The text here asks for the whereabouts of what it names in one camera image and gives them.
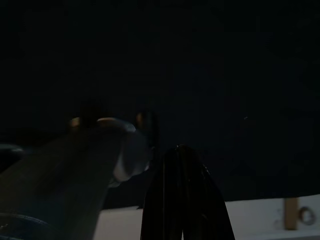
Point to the light wooden dining table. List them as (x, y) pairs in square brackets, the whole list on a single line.
[(291, 215)]

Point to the large black floor mat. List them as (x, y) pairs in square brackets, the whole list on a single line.
[(225, 75)]

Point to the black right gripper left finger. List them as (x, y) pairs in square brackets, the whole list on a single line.
[(162, 200)]

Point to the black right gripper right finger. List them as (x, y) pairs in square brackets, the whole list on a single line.
[(205, 205)]

